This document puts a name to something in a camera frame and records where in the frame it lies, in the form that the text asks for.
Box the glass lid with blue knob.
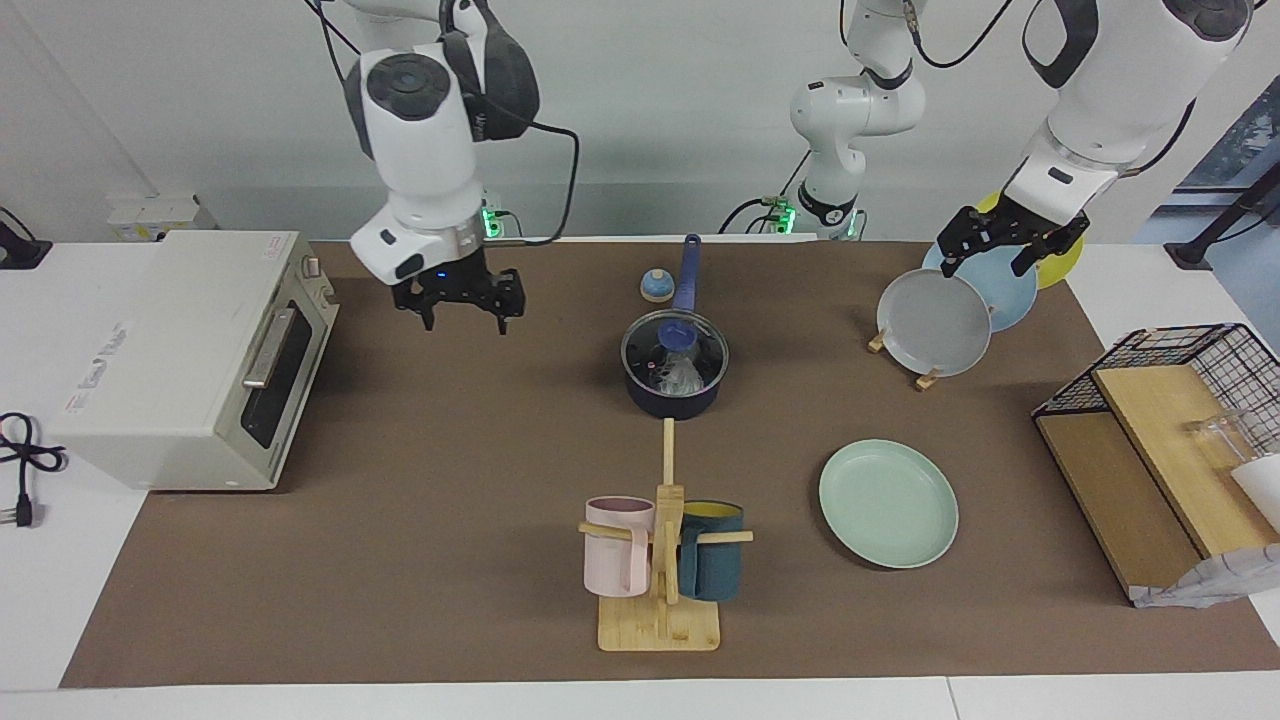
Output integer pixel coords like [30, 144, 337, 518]
[621, 309, 729, 394]

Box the clear plastic noodle bag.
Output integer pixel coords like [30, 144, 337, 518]
[654, 348, 708, 394]

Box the light blue plate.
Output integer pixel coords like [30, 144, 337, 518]
[922, 238, 1039, 333]

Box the yellow plate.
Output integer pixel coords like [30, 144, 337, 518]
[975, 190, 1086, 291]

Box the grey plate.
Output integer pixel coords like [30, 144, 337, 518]
[877, 268, 993, 378]

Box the wooden plate rack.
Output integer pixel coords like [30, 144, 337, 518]
[868, 320, 944, 392]

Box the mint green plate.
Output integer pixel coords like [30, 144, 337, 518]
[818, 439, 959, 570]

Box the black stand with pole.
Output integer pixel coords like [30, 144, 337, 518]
[1163, 160, 1280, 270]

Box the white toaster oven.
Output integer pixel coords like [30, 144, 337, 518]
[48, 230, 341, 493]

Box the pink mug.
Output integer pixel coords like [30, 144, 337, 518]
[584, 496, 657, 599]

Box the clear glass cup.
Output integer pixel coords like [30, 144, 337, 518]
[1184, 409, 1257, 473]

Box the brown table mat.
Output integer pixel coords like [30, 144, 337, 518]
[60, 238, 1280, 689]

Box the dark teal mug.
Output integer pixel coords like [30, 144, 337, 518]
[677, 500, 747, 603]

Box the white cup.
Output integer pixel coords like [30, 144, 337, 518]
[1229, 455, 1280, 533]

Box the wooden mug stand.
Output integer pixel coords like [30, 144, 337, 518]
[577, 418, 755, 653]

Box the crumpled grey white bag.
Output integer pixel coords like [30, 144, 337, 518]
[1130, 543, 1280, 610]

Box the black table clamp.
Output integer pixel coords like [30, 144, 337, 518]
[0, 206, 53, 271]

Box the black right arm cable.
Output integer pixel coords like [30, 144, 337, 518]
[305, 0, 582, 247]

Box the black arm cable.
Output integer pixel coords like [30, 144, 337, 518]
[903, 0, 1016, 69]
[305, 0, 582, 247]

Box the black wire basket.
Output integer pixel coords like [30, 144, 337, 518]
[1032, 323, 1280, 471]

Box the dark pot with blue handle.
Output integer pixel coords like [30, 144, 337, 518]
[620, 234, 730, 420]

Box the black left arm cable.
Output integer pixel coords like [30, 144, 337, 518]
[903, 0, 1016, 69]

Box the black left base cable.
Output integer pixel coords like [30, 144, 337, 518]
[716, 150, 813, 237]

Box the wooden wire shelf rack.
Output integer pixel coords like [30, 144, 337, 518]
[1090, 364, 1280, 559]

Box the black power cable with plug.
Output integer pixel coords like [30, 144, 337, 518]
[0, 411, 69, 530]

